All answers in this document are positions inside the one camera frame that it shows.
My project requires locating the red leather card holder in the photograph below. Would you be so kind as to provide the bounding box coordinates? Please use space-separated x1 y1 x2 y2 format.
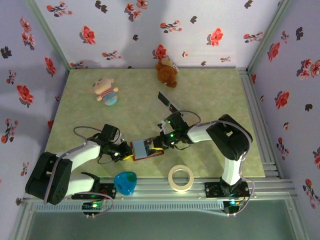
129 138 165 163

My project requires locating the blue translucent plastic toy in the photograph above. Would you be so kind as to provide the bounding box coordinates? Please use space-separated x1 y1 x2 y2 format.
113 171 138 196

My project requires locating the cream masking tape roll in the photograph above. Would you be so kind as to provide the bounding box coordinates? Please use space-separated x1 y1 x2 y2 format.
167 164 195 194

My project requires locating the left controller board green light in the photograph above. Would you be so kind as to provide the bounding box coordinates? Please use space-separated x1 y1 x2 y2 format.
81 201 105 211

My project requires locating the controller board green light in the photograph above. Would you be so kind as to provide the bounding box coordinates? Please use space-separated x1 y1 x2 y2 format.
81 201 105 211
223 198 241 214

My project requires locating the pink striped plush doll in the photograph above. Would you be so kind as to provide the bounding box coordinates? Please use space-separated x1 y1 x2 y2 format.
90 77 120 107

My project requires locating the brown teddy bear plush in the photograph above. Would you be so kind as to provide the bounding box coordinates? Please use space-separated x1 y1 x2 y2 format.
155 57 180 89

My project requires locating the right controller board green light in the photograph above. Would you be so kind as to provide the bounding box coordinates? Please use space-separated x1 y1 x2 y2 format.
223 198 241 214

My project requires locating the lavender right arm cable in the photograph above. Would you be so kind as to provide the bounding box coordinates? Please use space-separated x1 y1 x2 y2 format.
174 109 253 161

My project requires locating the lavender arm cable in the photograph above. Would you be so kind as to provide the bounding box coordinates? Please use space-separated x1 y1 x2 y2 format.
174 109 253 161
43 126 105 204

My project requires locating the aluminium long frame rail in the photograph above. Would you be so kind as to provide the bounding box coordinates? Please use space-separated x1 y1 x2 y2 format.
23 176 300 201

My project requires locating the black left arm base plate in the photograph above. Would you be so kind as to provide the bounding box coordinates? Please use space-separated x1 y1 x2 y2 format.
71 183 117 201

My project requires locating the lavender left arm cable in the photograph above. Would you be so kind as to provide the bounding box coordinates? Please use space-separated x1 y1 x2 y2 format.
43 126 105 204

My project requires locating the lavender left base cable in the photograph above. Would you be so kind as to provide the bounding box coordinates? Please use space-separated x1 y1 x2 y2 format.
83 196 114 219

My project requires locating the lavender base cable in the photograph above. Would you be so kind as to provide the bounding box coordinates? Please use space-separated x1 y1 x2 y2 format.
222 174 256 217
83 196 114 219

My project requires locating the white slotted cable duct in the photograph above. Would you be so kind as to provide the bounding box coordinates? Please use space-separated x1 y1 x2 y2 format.
33 201 225 214

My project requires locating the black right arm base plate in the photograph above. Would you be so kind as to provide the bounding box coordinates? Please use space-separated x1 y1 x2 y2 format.
204 181 251 199

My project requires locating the aluminium side frame rail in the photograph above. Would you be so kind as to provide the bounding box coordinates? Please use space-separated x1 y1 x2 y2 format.
238 67 285 179

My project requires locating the lavender right base cable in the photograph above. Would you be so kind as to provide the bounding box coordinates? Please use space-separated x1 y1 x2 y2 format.
222 174 256 217

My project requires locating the aluminium corner post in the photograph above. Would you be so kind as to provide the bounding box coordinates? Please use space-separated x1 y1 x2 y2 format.
24 0 71 74
246 0 294 74

